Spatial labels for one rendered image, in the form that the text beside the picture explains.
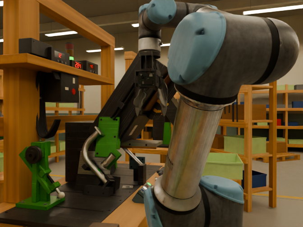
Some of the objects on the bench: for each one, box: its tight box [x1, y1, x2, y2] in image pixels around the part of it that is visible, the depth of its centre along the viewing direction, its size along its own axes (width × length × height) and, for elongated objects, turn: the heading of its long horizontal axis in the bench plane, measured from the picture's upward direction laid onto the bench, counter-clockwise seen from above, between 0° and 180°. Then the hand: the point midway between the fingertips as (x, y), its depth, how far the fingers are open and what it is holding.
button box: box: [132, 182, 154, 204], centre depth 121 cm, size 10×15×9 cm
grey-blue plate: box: [129, 156, 145, 181], centre depth 152 cm, size 10×2×14 cm
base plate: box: [0, 163, 163, 227], centre depth 147 cm, size 42×110×2 cm
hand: (151, 113), depth 89 cm, fingers open, 8 cm apart
